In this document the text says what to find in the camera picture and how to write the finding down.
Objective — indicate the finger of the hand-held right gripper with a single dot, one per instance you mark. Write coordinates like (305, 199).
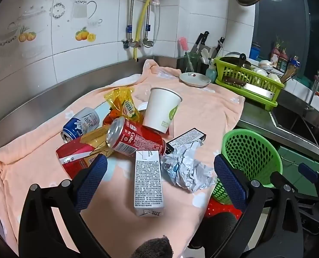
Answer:
(307, 170)

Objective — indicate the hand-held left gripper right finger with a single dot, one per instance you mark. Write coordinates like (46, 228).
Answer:
(229, 182)

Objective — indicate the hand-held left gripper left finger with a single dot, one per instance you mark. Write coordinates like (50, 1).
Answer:
(92, 182)

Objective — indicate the green perforated plastic basket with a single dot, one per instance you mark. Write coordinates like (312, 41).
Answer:
(245, 150)

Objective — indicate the silver paper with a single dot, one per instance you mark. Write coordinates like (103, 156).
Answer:
(186, 166)

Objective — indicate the grey and white drink carton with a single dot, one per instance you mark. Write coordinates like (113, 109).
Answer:
(148, 182)

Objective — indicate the blue and white can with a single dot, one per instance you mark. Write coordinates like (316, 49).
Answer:
(81, 125)

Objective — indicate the black cardboard box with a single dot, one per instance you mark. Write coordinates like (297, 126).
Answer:
(186, 138)

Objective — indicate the red cola can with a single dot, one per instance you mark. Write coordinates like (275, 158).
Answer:
(138, 139)

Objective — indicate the orange snack wrapper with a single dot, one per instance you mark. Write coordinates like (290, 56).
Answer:
(108, 119)

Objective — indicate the yellow plastic wrapper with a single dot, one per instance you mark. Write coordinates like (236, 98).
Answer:
(122, 99)

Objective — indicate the white paper cup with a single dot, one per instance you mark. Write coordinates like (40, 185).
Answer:
(159, 110)

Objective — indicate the teal cabinet door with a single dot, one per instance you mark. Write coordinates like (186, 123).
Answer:
(296, 161)

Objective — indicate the steel sink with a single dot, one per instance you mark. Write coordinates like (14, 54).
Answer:
(296, 123)

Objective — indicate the steel faucet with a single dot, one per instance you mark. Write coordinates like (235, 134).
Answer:
(314, 91)

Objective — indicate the pink floral towel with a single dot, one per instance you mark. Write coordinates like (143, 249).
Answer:
(197, 107)

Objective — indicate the grey plaid trouser leg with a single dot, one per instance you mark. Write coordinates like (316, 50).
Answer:
(154, 247)

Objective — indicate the bundle of wooden chopsticks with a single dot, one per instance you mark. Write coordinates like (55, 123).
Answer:
(288, 74)

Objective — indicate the white floral plate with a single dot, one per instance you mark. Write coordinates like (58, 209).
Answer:
(194, 79)

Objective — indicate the teal soap bottle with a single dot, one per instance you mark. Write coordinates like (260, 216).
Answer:
(210, 74)

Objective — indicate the green plastic dish rack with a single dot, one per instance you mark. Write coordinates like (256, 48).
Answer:
(229, 71)

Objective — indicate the red jar with sprouting onion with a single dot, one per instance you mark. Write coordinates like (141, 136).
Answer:
(283, 60)
(275, 56)

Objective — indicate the black frying pan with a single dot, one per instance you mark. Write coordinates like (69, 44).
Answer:
(234, 60)

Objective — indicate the blue plastic container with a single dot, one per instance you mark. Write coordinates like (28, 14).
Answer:
(255, 52)

